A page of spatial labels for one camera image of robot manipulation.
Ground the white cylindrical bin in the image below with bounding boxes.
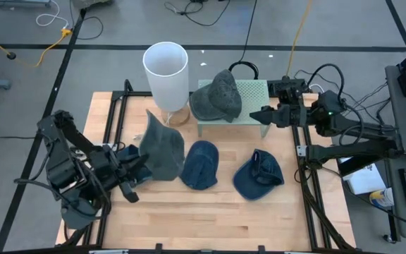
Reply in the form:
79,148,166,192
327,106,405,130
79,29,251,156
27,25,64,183
142,41,192,128

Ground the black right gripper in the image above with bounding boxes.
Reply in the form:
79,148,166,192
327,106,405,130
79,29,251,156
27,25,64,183
249,104,312,128

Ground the yellow floor extension cable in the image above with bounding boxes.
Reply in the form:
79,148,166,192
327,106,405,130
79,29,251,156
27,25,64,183
0,26,73,68

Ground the white cardboard box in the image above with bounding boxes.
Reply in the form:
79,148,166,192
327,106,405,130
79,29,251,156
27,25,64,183
340,160,387,195

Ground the grey denim cap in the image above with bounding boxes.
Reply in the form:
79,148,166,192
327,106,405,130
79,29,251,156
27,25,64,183
138,109,186,182
188,68,243,123

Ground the black aluminium table frame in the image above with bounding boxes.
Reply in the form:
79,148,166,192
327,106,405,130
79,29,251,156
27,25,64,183
61,79,357,254

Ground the green perforated metal shelf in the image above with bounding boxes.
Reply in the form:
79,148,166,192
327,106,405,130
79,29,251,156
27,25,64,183
196,78,273,138

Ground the black hanging cable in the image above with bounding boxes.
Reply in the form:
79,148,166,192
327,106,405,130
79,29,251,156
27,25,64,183
228,0,259,80

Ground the yellow hanging power cable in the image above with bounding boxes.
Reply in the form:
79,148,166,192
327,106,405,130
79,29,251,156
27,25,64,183
285,0,313,78

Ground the white floor cable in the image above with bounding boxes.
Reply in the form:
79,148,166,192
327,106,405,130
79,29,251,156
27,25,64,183
35,0,70,30

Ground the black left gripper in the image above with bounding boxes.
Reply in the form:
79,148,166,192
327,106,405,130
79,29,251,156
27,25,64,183
93,145,151,204

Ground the black floor cable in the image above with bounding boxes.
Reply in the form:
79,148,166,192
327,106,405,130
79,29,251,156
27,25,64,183
163,0,232,28

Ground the white wipes canister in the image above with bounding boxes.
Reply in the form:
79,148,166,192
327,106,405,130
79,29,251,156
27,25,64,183
369,187,395,208

